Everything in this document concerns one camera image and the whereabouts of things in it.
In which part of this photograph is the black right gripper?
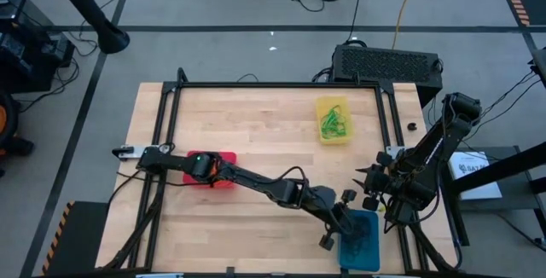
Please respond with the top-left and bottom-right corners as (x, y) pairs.
(352, 152), (410, 211)

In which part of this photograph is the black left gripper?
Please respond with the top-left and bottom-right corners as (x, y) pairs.
(298, 183), (359, 252)

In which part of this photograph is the brown rubber band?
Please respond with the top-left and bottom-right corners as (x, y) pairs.
(342, 226), (370, 257)
(347, 229), (375, 258)
(347, 216), (375, 245)
(343, 233), (372, 260)
(344, 224), (373, 256)
(345, 222), (375, 258)
(351, 217), (375, 249)

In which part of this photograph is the green rubber band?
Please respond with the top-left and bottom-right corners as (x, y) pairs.
(320, 105), (342, 130)
(330, 111), (349, 138)
(322, 118), (347, 139)

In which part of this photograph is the orange rubber band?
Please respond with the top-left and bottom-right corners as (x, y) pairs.
(210, 158), (224, 182)

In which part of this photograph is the blue plastic basket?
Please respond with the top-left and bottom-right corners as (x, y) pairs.
(336, 209), (380, 273)

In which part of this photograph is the yellow translucent plastic basket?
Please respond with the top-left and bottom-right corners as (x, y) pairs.
(315, 96), (355, 146)

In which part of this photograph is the black perforated computer case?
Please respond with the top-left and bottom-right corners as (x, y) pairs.
(331, 43), (444, 100)

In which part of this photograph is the white printed sign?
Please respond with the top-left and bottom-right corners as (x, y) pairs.
(445, 151), (504, 201)

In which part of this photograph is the red translucent plastic basket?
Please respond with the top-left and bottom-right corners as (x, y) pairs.
(183, 150), (238, 189)

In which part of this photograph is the black metal stand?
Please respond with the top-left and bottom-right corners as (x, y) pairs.
(434, 141), (546, 249)

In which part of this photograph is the dark grey device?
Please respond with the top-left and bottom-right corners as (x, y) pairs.
(531, 49), (546, 83)

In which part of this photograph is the small white black device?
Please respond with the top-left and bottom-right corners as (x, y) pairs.
(112, 144), (147, 160)

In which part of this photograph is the black mat with hazard stripe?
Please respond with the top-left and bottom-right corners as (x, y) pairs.
(40, 200), (111, 277)

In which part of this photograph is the black pole with round base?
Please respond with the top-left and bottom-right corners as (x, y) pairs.
(44, 0), (131, 55)

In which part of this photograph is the orange and black wheel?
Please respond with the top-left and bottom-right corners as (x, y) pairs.
(0, 89), (35, 177)

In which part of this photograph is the black equipment rack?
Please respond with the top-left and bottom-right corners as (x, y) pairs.
(0, 0), (77, 94)

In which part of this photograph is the black hanging cable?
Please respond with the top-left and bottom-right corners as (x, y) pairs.
(344, 0), (367, 45)

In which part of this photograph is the yellow hanging cable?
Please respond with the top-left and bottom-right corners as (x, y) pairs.
(391, 0), (421, 49)

